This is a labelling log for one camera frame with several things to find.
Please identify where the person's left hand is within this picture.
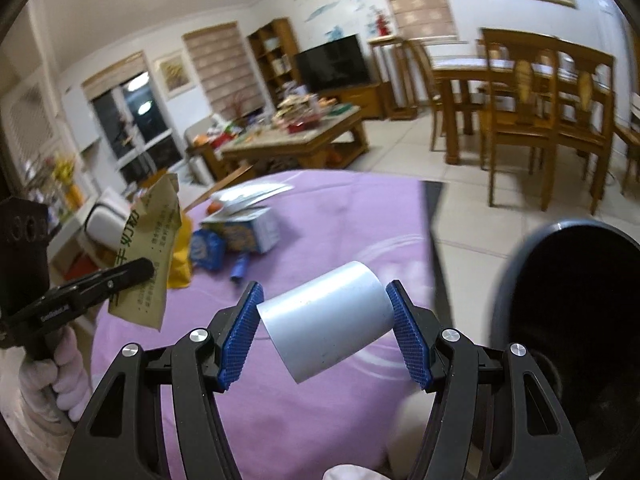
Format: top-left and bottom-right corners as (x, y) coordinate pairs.
(20, 327), (94, 423)

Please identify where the framed yellow picture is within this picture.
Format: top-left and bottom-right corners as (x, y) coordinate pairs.
(154, 50), (197, 100)

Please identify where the tan printed paper bag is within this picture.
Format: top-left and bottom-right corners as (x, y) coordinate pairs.
(107, 172), (183, 333)

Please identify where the black television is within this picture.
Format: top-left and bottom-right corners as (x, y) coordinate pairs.
(293, 34), (374, 95)

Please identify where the yellow flower vase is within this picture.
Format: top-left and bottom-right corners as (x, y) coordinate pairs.
(50, 155), (85, 211)

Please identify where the glass balcony door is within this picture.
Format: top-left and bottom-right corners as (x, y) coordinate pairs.
(81, 51), (183, 186)

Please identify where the tall wooden stand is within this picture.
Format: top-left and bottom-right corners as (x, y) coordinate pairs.
(367, 36), (418, 122)

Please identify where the blue pen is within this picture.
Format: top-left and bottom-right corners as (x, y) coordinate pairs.
(229, 254), (251, 283)

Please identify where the yellow plastic bag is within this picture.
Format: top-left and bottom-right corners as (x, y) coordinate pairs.
(166, 214), (194, 291)

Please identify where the wooden coffee table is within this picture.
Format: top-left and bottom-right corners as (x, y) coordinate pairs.
(220, 106), (371, 178)

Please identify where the beige window blind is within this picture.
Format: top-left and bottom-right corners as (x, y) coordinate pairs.
(182, 21), (263, 121)
(372, 0), (458, 41)

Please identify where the white stool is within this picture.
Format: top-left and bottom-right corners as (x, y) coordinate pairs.
(82, 187), (136, 251)

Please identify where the blue cardboard box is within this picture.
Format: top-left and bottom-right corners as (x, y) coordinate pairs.
(200, 206), (281, 256)

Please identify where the pile of snack packets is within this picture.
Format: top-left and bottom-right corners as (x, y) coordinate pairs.
(227, 91), (361, 143)

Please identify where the wooden bookshelf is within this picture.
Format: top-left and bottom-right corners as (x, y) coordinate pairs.
(247, 17), (301, 111)

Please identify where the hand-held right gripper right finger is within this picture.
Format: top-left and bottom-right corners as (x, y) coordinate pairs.
(384, 279), (590, 480)

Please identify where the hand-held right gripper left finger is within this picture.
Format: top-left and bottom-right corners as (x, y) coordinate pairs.
(59, 281), (265, 480)

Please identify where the white lattice cabinet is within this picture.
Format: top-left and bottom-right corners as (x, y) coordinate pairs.
(0, 69), (61, 161)

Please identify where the blue snack packet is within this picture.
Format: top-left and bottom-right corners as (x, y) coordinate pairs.
(189, 229), (228, 271)

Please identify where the wooden dining table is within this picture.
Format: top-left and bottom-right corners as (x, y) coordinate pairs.
(429, 52), (616, 166)

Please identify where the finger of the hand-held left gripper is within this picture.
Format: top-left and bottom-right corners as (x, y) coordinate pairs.
(4, 257), (155, 350)

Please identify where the wooden dining chair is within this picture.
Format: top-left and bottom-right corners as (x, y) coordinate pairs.
(479, 27), (567, 212)
(614, 91), (640, 197)
(554, 39), (617, 217)
(404, 37), (452, 152)

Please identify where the wooden television stand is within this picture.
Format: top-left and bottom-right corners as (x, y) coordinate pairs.
(317, 82), (387, 121)

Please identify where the purple tablecloth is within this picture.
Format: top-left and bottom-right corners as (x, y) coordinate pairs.
(90, 170), (451, 480)

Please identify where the white paper cup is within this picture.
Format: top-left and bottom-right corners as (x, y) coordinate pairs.
(256, 261), (397, 385)

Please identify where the red flower decoration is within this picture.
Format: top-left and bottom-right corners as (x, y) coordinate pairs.
(372, 5), (393, 37)

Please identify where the black trash bin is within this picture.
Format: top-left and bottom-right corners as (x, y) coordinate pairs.
(492, 220), (640, 480)

